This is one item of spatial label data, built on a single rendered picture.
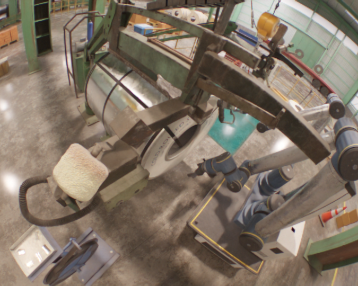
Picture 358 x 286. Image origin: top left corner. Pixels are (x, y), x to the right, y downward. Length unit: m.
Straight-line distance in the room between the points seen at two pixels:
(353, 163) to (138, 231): 2.04
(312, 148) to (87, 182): 0.57
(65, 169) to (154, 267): 1.86
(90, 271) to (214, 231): 1.52
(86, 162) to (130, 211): 1.82
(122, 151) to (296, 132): 0.49
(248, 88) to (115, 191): 0.48
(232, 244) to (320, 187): 1.45
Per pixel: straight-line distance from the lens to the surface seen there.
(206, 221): 1.91
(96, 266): 2.12
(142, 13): 0.79
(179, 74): 0.60
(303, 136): 0.49
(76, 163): 0.33
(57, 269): 1.26
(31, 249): 1.28
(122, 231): 2.08
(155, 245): 2.08
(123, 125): 0.40
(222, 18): 0.51
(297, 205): 0.89
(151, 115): 0.46
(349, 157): 0.69
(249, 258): 2.17
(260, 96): 0.43
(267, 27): 1.28
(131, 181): 0.53
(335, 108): 1.40
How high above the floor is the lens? 2.06
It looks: 49 degrees down
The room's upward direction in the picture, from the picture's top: 23 degrees clockwise
